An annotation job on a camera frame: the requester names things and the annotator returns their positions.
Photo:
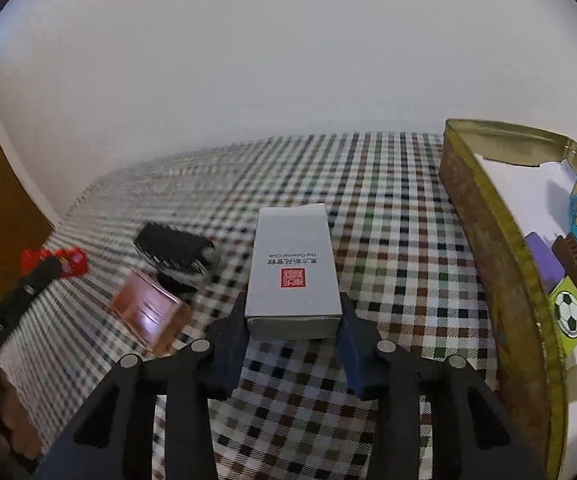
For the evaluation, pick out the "black ribbed hair comb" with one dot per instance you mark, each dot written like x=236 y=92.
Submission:
x=173 y=250

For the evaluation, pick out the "gold tin box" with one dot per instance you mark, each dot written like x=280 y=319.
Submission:
x=498 y=240

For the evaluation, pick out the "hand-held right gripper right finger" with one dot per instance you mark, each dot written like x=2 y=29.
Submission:
x=358 y=355

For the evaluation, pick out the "purple block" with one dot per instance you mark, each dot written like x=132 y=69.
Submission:
x=545 y=260

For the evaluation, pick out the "green football card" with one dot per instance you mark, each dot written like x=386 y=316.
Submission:
x=570 y=307

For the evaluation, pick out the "copper metal case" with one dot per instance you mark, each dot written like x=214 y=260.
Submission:
x=151 y=310

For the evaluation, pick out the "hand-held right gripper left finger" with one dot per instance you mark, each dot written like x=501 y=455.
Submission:
x=228 y=355

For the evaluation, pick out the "white box with red seal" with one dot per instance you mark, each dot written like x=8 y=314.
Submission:
x=293 y=270

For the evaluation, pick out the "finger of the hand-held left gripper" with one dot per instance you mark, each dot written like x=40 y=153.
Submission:
x=38 y=277

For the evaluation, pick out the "checkered tablecloth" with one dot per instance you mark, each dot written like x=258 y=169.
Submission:
x=393 y=240

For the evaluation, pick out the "red toy brick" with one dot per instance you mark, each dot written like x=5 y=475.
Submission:
x=71 y=260

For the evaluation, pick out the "white paper lining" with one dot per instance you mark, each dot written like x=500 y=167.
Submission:
x=533 y=195

